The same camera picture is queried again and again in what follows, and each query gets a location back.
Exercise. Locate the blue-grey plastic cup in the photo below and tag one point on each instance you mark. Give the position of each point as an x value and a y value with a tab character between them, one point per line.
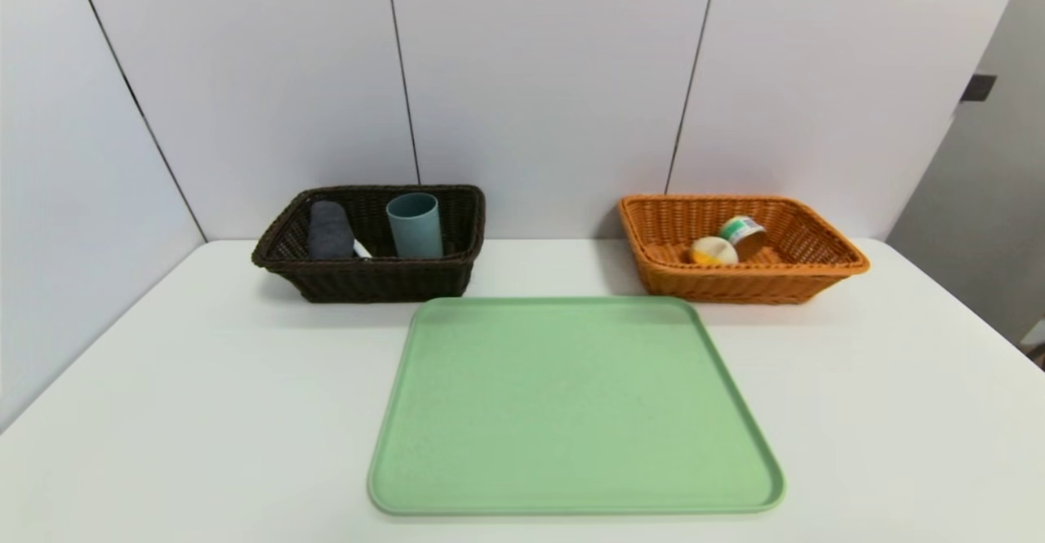
415	229

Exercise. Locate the white marker pen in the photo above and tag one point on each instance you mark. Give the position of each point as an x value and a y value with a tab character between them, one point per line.
362	250

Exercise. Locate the orange-topped white bun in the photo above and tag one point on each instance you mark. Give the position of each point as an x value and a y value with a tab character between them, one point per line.
713	251

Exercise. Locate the grey towel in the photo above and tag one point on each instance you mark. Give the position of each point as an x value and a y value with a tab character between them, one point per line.
330	231

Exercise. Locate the tin can with pull tab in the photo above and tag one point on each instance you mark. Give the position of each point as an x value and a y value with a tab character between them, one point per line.
744	235

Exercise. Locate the dark brown wicker basket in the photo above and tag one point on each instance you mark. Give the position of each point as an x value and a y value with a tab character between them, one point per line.
367	282

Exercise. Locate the orange wicker basket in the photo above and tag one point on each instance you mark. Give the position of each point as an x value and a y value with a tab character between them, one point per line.
735	286

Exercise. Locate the light green plastic tray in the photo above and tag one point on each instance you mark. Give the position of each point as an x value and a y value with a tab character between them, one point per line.
571	412

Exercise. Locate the dark wall fixture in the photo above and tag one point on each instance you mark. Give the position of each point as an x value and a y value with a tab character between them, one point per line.
978	87

